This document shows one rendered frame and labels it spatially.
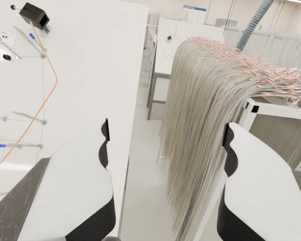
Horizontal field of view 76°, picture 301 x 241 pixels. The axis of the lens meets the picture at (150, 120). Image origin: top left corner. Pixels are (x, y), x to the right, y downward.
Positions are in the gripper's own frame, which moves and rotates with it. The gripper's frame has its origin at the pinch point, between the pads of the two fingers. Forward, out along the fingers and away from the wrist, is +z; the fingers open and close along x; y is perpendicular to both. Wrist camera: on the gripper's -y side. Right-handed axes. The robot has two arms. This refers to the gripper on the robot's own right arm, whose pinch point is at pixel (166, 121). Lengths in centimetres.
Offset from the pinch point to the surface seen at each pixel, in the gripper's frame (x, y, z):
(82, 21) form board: -27, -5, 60
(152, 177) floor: -7, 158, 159
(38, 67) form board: -39, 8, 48
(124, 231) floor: -27, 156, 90
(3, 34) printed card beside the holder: -51, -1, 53
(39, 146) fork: -35, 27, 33
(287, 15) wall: 651, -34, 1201
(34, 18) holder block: -36, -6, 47
